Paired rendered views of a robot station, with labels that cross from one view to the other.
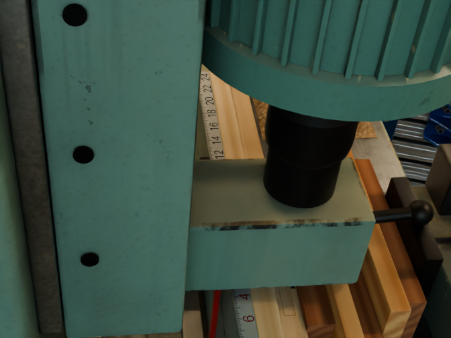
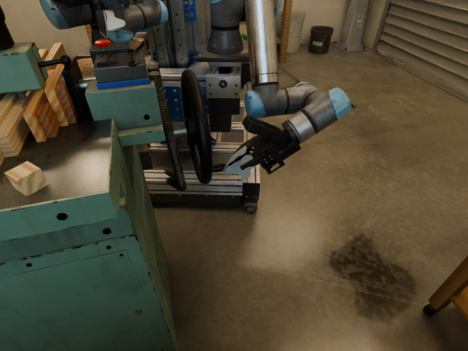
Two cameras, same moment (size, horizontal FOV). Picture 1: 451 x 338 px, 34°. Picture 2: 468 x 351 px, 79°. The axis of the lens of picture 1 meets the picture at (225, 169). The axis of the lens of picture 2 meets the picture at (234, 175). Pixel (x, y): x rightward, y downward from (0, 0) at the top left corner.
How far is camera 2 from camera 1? 0.51 m
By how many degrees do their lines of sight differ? 4
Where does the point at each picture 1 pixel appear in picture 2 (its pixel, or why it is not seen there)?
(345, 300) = (37, 95)
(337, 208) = (10, 51)
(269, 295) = (8, 99)
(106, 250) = not seen: outside the picture
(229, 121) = not seen: hidden behind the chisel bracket
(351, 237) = (19, 62)
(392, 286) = (51, 85)
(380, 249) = (54, 77)
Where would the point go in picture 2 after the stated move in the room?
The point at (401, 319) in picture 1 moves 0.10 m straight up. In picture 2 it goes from (52, 95) to (27, 36)
